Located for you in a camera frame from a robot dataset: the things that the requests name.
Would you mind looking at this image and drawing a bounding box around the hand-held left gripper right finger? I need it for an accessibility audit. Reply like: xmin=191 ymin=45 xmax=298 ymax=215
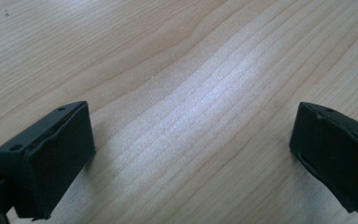
xmin=288 ymin=101 xmax=358 ymax=221

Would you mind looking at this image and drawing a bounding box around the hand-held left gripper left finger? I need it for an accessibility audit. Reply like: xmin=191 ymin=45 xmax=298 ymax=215
xmin=0 ymin=100 xmax=97 ymax=221

